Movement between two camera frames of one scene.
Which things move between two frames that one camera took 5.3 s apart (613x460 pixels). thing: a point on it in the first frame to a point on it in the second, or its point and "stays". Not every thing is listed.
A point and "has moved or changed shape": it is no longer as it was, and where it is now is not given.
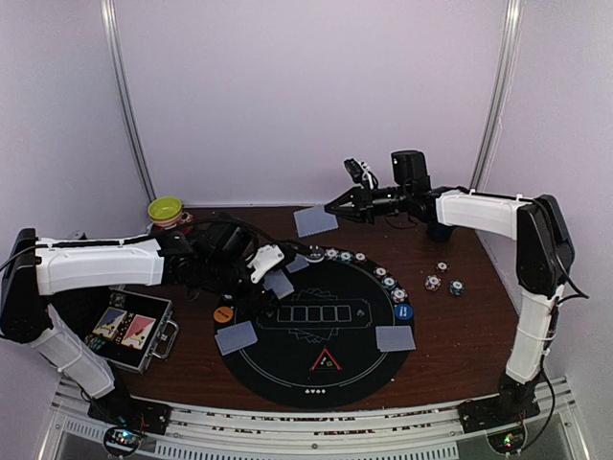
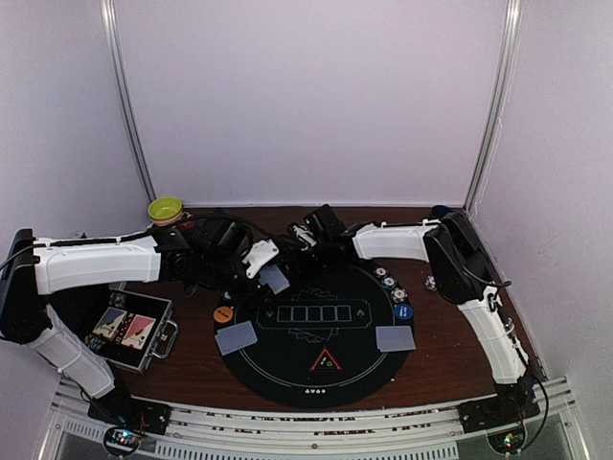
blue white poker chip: [398, 294] stays
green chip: [389, 282] stays
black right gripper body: [390, 203] to [318, 263]
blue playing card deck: [277, 281] has moved or changed shape
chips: [432, 282] stays
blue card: [236, 337] stays
